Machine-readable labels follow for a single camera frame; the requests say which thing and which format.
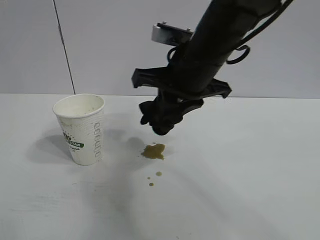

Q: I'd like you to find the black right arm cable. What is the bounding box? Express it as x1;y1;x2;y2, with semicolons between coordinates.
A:
224;0;296;66

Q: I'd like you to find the brown liquid spill puddle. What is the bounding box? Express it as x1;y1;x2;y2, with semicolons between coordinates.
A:
140;142;166;161

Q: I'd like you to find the black right camera cable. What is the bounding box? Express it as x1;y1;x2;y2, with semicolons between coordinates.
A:
166;46;181;63

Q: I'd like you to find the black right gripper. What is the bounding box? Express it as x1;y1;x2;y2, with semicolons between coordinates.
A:
131;32;235;123

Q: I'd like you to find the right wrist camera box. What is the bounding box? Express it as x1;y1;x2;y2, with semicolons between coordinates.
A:
151;22;195;47

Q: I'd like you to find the black cloth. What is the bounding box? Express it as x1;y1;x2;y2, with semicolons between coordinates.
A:
139;99;187;137

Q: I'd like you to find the white paper cup green print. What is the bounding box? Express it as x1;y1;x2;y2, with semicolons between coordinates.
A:
52;93;105;166

